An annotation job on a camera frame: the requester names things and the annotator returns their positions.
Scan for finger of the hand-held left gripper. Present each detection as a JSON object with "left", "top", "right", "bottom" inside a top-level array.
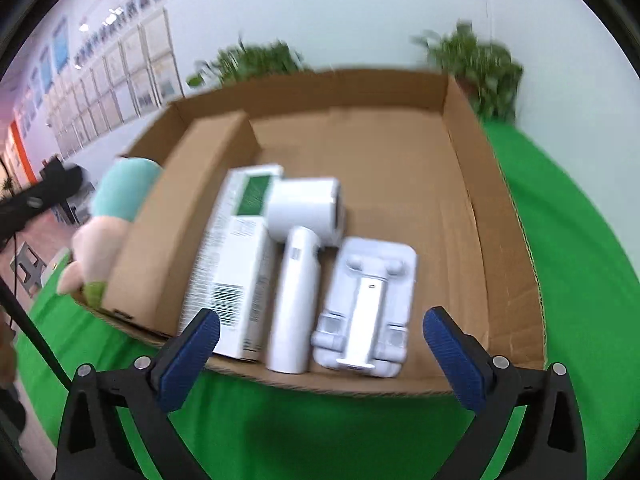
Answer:
[{"left": 0, "top": 159, "right": 85, "bottom": 243}]

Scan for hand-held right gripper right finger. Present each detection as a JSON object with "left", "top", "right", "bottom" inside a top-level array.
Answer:
[{"left": 422, "top": 306, "right": 587, "bottom": 480}]

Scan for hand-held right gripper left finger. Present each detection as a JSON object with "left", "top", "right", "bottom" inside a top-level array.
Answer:
[{"left": 55, "top": 308, "right": 222, "bottom": 480}]

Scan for pastel plush toy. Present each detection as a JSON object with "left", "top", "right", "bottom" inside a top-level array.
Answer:
[{"left": 56, "top": 157, "right": 163, "bottom": 306}]

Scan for white folding phone stand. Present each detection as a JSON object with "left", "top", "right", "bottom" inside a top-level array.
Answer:
[{"left": 310, "top": 236, "right": 418, "bottom": 378}]

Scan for long white carton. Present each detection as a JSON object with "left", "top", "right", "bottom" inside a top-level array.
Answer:
[{"left": 179, "top": 163, "right": 285, "bottom": 362}]

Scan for white hair dryer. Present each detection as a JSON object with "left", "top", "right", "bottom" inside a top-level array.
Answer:
[{"left": 264, "top": 176, "right": 347, "bottom": 374}]

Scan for brown cardboard box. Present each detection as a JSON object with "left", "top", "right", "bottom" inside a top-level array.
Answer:
[{"left": 72, "top": 67, "right": 548, "bottom": 397}]

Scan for grey chair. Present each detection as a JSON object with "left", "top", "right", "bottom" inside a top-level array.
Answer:
[{"left": 11, "top": 241, "right": 50, "bottom": 297}]

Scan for green tablecloth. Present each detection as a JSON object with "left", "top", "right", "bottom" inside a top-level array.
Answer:
[{"left": 15, "top": 120, "right": 640, "bottom": 480}]

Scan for green potted plant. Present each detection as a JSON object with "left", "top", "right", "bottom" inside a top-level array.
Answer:
[
  {"left": 186, "top": 40, "right": 306, "bottom": 88},
  {"left": 412, "top": 20, "right": 523, "bottom": 123}
]

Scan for rows of framed wall pictures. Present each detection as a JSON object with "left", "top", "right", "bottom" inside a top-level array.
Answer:
[{"left": 15, "top": 7, "right": 183, "bottom": 161}]

